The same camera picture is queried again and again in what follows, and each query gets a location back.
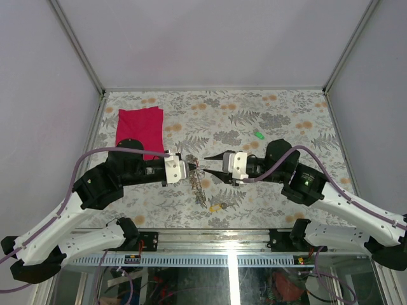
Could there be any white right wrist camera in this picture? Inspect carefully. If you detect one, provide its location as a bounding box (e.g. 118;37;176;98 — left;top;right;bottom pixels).
221;151;249;180

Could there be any floral table mat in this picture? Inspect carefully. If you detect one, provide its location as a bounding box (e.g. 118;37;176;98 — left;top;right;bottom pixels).
82;90;352;229

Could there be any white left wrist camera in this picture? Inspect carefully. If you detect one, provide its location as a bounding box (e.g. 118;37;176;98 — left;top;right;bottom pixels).
163;152;191;185

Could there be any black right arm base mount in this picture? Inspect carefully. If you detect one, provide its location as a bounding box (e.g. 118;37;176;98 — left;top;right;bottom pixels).
266;229;309;252

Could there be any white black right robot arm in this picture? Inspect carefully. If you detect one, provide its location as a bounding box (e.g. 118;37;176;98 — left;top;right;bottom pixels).
209;139;406;271

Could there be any green tagged key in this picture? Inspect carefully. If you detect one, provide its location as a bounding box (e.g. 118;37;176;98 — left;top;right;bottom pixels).
255;132;265;140

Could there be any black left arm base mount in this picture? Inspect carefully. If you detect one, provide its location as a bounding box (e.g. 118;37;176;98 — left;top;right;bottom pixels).
125;231;159;253

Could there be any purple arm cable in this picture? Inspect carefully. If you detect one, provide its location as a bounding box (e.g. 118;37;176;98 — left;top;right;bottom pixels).
243;145;407;233
0;147;171;293

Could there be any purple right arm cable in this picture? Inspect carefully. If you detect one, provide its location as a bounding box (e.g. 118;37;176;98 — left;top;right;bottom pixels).
243;145;407;233

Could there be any red folded cloth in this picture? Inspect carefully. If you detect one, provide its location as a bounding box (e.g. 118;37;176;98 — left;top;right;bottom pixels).
115;106;165;153

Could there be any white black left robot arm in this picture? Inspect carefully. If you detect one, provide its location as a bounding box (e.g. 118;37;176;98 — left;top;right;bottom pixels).
1;139;197;284

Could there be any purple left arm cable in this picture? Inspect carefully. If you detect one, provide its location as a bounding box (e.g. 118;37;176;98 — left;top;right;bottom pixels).
0;147;171;293

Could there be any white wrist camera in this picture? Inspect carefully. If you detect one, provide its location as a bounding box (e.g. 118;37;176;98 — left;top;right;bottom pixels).
163;152;191;185
221;151;249;180

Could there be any grey metal key organiser ring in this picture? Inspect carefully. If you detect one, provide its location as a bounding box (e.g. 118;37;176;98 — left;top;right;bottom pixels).
184;154;208;207

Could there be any white slotted cable duct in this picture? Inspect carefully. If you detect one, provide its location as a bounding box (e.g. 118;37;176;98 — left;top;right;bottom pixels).
71;254;305;268

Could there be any aluminium front rail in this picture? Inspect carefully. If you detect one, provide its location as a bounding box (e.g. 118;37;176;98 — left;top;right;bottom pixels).
49;227;390;254

